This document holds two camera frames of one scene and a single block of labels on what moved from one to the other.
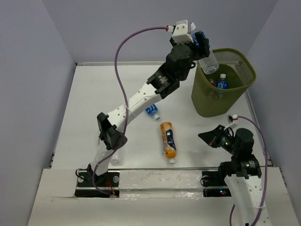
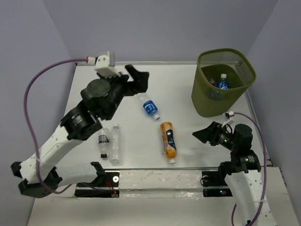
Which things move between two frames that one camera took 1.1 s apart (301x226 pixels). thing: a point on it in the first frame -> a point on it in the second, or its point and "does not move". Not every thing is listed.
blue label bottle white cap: (222, 84) does not move
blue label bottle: (152, 111) does not move
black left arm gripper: (203, 51) -> (138, 86)
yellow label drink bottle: (169, 144) does not move
